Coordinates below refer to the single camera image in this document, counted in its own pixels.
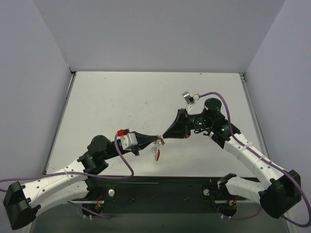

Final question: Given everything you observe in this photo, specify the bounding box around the metal key holder red handle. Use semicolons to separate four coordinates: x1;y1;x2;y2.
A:
151;135;165;162

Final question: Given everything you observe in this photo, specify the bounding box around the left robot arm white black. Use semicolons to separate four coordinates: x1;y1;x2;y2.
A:
3;130;163;230

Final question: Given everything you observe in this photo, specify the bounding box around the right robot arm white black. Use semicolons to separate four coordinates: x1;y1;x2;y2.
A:
163;98;301;218

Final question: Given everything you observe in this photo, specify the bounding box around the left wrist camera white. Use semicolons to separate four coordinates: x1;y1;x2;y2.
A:
120;133;138;150

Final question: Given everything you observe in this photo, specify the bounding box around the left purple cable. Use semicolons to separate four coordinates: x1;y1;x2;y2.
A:
0;130;135;219

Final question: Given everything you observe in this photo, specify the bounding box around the purple cable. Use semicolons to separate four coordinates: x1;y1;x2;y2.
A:
194;91;311;228
0;130;135;219

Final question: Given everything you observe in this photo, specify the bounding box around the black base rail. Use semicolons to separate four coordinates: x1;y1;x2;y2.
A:
76;176;239;215

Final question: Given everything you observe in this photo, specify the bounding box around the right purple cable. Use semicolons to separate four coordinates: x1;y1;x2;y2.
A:
194;91;311;228

